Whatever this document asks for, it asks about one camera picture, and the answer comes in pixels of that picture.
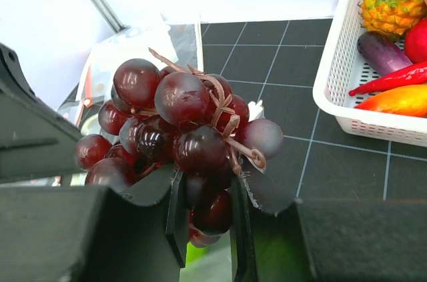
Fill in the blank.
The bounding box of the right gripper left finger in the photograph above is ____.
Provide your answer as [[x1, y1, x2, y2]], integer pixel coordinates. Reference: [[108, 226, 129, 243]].
[[1, 165, 188, 281]]

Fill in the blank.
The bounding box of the purple toy eggplant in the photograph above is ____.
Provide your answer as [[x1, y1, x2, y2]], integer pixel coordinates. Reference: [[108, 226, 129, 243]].
[[356, 31, 412, 76]]

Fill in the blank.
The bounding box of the red toy chili pepper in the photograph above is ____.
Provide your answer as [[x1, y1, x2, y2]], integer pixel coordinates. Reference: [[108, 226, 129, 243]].
[[348, 61, 426, 97]]

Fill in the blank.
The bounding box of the orange red toy mango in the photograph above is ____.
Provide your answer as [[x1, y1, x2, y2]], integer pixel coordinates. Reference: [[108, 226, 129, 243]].
[[354, 85, 426, 117]]

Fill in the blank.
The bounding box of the purple toy grape bunch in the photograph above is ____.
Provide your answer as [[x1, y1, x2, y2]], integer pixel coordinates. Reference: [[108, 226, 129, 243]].
[[73, 57, 284, 248]]

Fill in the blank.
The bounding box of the toy peach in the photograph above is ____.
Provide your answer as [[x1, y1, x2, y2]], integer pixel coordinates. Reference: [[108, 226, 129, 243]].
[[404, 18, 427, 63]]

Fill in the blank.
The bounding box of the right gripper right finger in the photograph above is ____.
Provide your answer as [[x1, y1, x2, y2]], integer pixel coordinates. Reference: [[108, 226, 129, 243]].
[[231, 169, 426, 281]]

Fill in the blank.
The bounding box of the green toy watermelon ball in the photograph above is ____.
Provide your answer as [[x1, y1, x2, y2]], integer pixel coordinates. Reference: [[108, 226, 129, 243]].
[[185, 242, 211, 267]]

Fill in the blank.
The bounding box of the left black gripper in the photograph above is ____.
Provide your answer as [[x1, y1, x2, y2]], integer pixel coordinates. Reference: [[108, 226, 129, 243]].
[[1, 44, 81, 184]]

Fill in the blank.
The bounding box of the white-dotted zip bag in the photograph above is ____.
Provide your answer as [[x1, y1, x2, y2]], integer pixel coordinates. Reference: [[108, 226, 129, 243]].
[[56, 20, 268, 282]]

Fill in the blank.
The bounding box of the white plastic basket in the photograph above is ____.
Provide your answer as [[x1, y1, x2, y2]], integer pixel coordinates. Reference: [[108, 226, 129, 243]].
[[312, 0, 427, 148]]

